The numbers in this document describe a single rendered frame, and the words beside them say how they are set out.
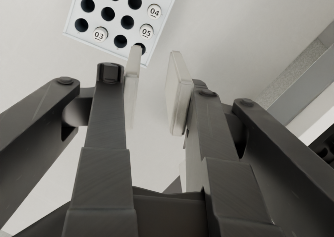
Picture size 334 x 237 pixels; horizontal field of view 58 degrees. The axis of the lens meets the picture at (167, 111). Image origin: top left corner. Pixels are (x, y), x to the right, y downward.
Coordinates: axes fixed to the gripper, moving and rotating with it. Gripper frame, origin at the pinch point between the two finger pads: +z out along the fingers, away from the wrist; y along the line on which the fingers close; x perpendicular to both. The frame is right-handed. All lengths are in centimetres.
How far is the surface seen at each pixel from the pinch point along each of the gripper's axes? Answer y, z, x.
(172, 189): 12, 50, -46
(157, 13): 0.0, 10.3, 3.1
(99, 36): -4.8, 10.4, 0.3
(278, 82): 53, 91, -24
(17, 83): -14.2, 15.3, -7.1
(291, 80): 58, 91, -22
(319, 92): 12.9, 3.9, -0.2
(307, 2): 15.5, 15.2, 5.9
